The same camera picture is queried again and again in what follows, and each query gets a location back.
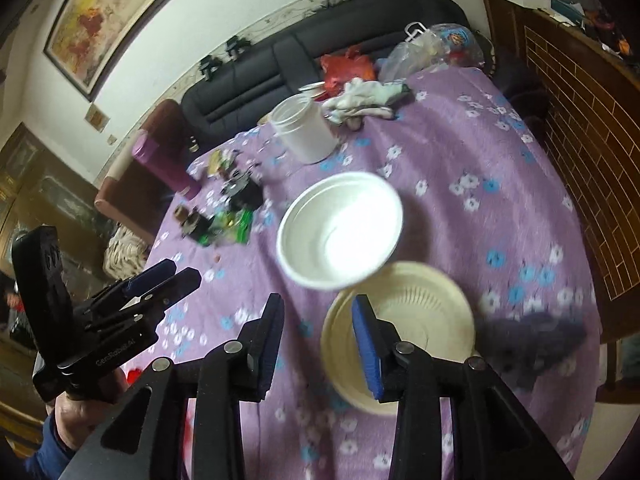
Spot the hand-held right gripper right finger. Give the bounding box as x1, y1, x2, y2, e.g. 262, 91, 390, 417
351, 294, 576, 480

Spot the person's left hand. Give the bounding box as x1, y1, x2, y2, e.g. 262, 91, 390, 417
52, 370, 131, 453

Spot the white cloth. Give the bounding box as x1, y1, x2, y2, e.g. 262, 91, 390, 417
322, 79, 412, 128

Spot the printed blanket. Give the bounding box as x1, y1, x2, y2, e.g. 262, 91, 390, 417
102, 225, 151, 281

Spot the white plastic jar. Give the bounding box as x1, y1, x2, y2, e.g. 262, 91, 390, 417
270, 94, 337, 165

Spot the purple floral tablecloth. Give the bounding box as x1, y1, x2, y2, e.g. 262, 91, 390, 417
117, 67, 603, 480

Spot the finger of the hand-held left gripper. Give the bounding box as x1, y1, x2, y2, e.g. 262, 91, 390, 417
122, 259, 179, 297
135, 267, 202, 313

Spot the red plastic bag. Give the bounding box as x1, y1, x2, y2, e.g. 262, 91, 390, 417
320, 46, 376, 96

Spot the purple thermos bottle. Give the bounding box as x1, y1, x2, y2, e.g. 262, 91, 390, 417
131, 130, 202, 200

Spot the clear plastic bag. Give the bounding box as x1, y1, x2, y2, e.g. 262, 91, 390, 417
377, 22, 486, 83

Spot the black leather sofa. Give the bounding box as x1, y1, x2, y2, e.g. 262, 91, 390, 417
181, 0, 496, 156

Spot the brown armchair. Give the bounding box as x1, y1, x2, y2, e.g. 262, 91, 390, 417
94, 99, 188, 241

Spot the green snack packet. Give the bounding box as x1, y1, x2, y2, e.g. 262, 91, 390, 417
200, 209, 255, 247

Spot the framed wall painting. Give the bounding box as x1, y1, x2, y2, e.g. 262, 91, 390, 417
42, 0, 221, 102

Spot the person's left forearm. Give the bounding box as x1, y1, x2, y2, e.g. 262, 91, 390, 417
40, 412, 83, 480

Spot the cream plastic plate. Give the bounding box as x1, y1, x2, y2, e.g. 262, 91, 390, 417
321, 261, 476, 416

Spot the brick-pattern wooden counter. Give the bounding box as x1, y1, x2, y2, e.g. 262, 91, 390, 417
470, 0, 640, 401

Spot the white plastic bowl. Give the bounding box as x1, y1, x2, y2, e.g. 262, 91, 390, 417
276, 171, 404, 291

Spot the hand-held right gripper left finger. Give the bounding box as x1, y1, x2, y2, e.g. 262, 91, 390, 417
60, 292, 287, 480

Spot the wooden glass-door cabinet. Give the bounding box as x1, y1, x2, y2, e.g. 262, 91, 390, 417
0, 122, 108, 281

